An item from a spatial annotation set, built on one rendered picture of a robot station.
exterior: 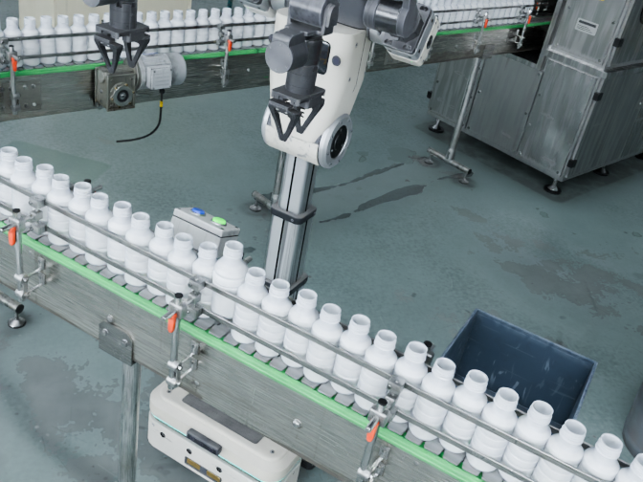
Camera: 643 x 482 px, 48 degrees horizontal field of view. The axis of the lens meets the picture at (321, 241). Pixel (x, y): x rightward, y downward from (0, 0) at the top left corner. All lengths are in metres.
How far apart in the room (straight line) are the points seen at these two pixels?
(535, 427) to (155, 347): 0.82
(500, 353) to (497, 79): 3.44
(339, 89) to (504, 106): 3.34
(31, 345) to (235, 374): 1.63
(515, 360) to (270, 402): 0.69
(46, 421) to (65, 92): 1.19
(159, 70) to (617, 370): 2.39
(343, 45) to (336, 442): 0.95
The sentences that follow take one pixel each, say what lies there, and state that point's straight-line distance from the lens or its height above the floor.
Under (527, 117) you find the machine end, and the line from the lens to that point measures 5.06.
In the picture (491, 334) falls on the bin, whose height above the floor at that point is 0.90.
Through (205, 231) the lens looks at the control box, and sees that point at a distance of 1.65.
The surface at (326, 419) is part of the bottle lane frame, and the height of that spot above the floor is 0.95.
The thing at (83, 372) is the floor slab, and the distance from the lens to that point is 2.92.
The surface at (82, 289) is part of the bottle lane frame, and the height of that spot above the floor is 0.94.
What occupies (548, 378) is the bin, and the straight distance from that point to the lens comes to 1.92.
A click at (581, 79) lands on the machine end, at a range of 4.85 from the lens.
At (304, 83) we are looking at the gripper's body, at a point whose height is 1.51.
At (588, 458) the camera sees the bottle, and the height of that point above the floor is 1.12.
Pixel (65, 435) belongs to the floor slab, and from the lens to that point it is 2.70.
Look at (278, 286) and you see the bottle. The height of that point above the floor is 1.15.
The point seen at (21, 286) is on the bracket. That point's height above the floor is 0.91.
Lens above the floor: 1.97
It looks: 31 degrees down
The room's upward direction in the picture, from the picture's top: 11 degrees clockwise
